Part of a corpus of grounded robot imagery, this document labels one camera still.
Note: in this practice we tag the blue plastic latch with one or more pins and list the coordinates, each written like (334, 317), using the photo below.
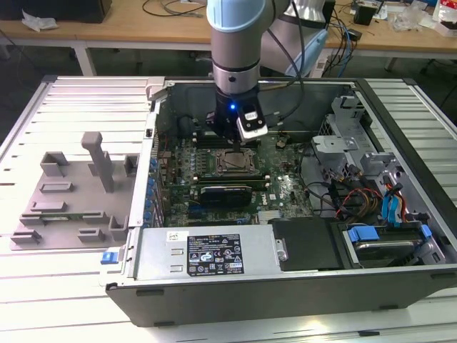
(108, 258)

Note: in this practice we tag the green RAM stick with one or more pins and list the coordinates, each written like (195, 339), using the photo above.
(75, 216)

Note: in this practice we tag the hard disk in blue carrier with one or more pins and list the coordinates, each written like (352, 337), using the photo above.
(385, 250)

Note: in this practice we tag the wooden desk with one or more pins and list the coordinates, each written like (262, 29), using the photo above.
(143, 32)

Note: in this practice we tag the white crumpled bag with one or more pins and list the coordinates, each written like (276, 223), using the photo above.
(37, 22)

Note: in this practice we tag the pale blue teach pendant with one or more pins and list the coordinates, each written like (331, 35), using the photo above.
(315, 50)

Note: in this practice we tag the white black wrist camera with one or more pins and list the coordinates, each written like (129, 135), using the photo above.
(251, 123)

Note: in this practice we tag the small black box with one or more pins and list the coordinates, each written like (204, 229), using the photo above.
(365, 16)

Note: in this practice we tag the red white packet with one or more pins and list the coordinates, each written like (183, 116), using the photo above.
(446, 18)

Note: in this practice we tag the round coin battery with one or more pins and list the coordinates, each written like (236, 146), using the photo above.
(281, 143)

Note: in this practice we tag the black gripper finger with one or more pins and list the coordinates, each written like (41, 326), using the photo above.
(236, 146)

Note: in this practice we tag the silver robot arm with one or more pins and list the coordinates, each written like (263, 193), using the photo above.
(233, 46)

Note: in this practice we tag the black power adapter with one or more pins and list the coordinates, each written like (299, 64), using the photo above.
(355, 34)

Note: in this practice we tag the blue card retention clip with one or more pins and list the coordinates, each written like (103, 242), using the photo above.
(146, 216)
(151, 182)
(148, 205)
(150, 193)
(154, 166)

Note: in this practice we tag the silver metal disk bay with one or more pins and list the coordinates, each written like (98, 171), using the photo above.
(333, 148)

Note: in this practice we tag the gray parts rack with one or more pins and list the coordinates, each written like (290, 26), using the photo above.
(71, 200)

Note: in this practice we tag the large black box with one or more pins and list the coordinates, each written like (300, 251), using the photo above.
(53, 10)

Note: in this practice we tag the green motherboard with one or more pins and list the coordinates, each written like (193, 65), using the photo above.
(285, 189)

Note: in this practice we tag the black plastic shroud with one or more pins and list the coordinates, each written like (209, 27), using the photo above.
(307, 243)

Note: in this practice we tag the clear plastic bags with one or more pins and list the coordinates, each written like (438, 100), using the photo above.
(410, 16)

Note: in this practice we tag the black silver PC case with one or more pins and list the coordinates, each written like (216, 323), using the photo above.
(250, 303)

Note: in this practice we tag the silver finned heat sink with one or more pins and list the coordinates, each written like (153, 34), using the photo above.
(270, 217)

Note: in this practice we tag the silver green CPU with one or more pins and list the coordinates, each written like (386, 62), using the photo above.
(243, 165)

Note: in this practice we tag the black RAM slot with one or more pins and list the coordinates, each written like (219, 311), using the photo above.
(232, 178)
(258, 186)
(203, 138)
(203, 141)
(258, 182)
(203, 145)
(203, 135)
(232, 175)

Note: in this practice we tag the CPU socket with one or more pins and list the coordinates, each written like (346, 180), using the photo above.
(257, 173)

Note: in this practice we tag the silver power supply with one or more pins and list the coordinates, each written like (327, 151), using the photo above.
(160, 257)

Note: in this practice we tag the black graphics card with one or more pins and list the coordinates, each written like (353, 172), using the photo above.
(225, 194)

